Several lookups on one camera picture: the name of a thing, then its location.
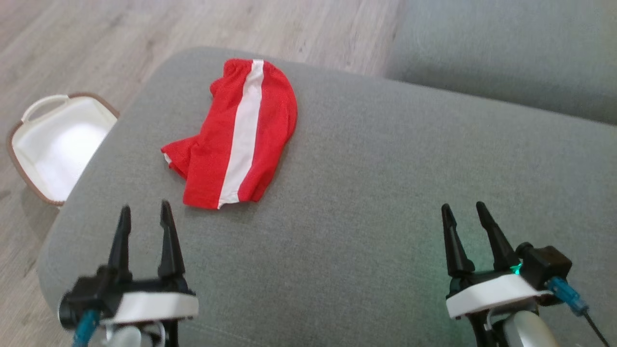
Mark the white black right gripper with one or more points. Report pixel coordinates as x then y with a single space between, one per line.
491 294

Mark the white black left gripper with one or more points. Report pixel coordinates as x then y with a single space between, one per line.
154 306

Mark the red shorts with white stripe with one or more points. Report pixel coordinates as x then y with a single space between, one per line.
217 144

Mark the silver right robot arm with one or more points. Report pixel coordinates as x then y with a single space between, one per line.
525 332

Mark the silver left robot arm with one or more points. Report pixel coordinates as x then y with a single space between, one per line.
127 337

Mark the large grey sofa chaise cushion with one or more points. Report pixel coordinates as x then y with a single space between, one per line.
361 193

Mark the white laundry basket brown rim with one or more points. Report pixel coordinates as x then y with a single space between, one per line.
58 144

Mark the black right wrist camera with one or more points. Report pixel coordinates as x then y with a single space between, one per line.
547 265

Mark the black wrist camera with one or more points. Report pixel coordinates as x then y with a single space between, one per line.
547 265
82 301

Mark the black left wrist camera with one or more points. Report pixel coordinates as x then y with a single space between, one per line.
82 301

